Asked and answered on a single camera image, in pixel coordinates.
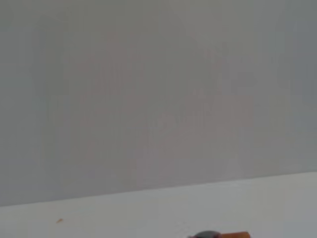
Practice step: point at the stained orange wooden block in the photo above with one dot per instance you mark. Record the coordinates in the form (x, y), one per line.
(235, 235)

